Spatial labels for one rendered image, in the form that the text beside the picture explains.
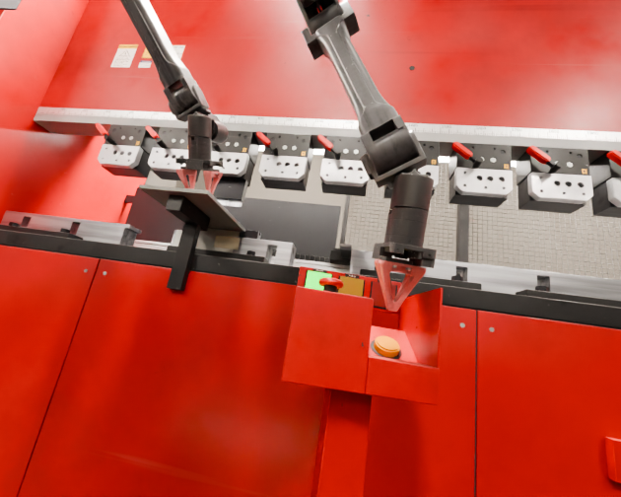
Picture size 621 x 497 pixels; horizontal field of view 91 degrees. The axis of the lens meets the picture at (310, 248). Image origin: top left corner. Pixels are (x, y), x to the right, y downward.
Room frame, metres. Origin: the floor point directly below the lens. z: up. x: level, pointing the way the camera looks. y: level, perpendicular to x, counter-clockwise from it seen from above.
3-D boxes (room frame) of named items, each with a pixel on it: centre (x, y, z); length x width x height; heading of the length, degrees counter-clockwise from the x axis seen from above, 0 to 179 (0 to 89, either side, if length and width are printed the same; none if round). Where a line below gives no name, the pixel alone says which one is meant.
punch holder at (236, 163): (0.94, 0.32, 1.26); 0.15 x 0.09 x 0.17; 80
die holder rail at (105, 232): (1.04, 0.84, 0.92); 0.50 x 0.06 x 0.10; 80
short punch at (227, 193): (0.94, 0.30, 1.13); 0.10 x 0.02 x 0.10; 80
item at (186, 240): (0.76, 0.33, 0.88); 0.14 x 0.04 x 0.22; 170
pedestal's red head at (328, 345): (0.49, -0.09, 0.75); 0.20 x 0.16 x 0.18; 91
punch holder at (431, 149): (0.84, -0.27, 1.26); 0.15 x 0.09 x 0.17; 80
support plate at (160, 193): (0.80, 0.32, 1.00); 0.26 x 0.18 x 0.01; 170
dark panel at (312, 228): (1.49, 0.44, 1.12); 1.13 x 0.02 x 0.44; 80
